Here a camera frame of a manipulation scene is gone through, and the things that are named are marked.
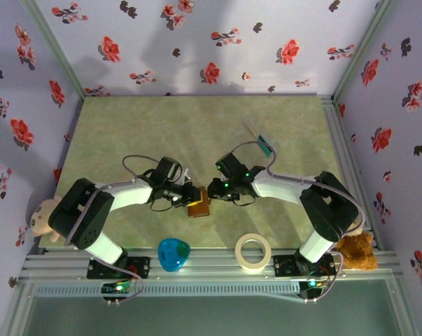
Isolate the brown leather card holder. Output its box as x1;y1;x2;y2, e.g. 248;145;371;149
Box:
186;186;212;218

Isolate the blue translucent plastic case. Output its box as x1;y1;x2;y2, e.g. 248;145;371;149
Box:
157;237;191;273

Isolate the cream masking tape roll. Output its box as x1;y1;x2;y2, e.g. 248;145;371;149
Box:
234;233;273;271

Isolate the small circuit board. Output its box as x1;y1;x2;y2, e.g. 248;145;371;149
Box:
101;281;133;305
299;278;326;305

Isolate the brown teddy bear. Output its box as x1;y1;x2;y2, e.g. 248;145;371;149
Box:
335;229;379;271

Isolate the grey right arm cable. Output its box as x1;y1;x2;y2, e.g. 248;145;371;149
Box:
227;141;366;305

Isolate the aluminium frame rail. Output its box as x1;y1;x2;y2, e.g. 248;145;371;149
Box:
321;94;383;251
20;246;406;281

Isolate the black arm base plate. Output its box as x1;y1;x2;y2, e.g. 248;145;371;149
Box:
273;255;337;281
87;256;151;281

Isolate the grey slotted cable duct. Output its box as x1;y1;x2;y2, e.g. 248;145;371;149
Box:
34;281;301;298

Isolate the grey-green corner post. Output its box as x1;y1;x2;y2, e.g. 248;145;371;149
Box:
332;0;397;102
21;0;86;102

